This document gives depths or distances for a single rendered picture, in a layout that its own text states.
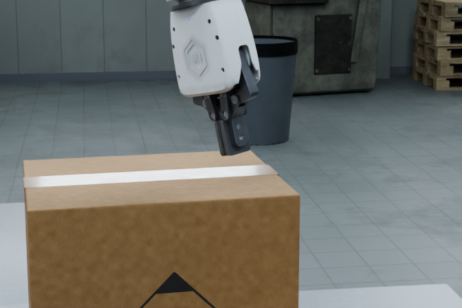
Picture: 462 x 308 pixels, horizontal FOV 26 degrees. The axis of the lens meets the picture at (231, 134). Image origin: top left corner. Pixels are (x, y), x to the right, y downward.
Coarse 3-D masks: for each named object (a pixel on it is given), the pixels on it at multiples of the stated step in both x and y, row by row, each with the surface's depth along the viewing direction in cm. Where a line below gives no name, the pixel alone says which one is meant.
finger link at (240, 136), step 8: (232, 96) 109; (232, 104) 110; (240, 104) 110; (232, 112) 110; (240, 112) 110; (224, 120) 111; (232, 120) 110; (240, 120) 111; (224, 128) 111; (232, 128) 110; (240, 128) 111; (224, 136) 111; (232, 136) 111; (240, 136) 111; (248, 136) 113; (224, 144) 111; (232, 144) 111; (240, 144) 111; (248, 144) 112; (232, 152) 111; (240, 152) 112
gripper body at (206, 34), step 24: (216, 0) 107; (240, 0) 108; (192, 24) 109; (216, 24) 106; (240, 24) 107; (192, 48) 110; (216, 48) 107; (192, 72) 111; (216, 72) 107; (240, 72) 107; (192, 96) 112
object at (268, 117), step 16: (256, 48) 646; (272, 48) 647; (288, 48) 654; (272, 64) 651; (288, 64) 659; (272, 80) 654; (288, 80) 663; (256, 96) 655; (272, 96) 657; (288, 96) 666; (256, 112) 658; (272, 112) 660; (288, 112) 671; (256, 128) 661; (272, 128) 663; (288, 128) 676; (256, 144) 664; (272, 144) 667
